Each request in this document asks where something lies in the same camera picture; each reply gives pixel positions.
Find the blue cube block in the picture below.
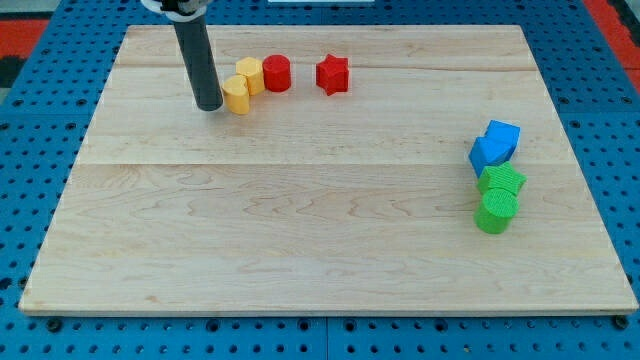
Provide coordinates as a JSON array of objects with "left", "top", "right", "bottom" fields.
[{"left": 485, "top": 120, "right": 521, "bottom": 154}]

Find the red star block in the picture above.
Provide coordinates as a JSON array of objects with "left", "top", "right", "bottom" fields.
[{"left": 316, "top": 54, "right": 349, "bottom": 96}]

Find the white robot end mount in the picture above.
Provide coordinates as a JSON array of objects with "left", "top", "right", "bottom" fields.
[{"left": 141, "top": 0, "right": 208, "bottom": 22}]

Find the green star block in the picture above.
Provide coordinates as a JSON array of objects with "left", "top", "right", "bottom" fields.
[{"left": 477, "top": 161, "right": 527, "bottom": 196}]

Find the green cylinder block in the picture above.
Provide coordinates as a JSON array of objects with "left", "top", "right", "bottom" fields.
[{"left": 474, "top": 189, "right": 519, "bottom": 234}]

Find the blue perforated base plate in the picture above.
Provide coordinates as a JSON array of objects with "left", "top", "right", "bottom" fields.
[{"left": 1, "top": 1, "right": 639, "bottom": 359}]

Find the yellow hexagon block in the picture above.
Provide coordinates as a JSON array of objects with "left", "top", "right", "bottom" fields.
[{"left": 235, "top": 57, "right": 265, "bottom": 96}]

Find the red cylinder block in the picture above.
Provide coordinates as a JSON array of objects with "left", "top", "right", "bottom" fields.
[{"left": 263, "top": 54, "right": 291, "bottom": 92}]

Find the light wooden board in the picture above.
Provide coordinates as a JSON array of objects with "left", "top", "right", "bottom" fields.
[{"left": 19, "top": 25, "right": 638, "bottom": 317}]

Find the blue triangle block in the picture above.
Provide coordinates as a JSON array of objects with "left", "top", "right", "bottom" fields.
[{"left": 468, "top": 137, "right": 516, "bottom": 177}]

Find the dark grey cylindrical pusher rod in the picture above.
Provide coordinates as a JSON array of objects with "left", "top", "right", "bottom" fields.
[{"left": 173, "top": 16, "right": 223, "bottom": 111}]

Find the yellow heart block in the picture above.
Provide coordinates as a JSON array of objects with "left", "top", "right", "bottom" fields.
[{"left": 222, "top": 75, "right": 250, "bottom": 115}]

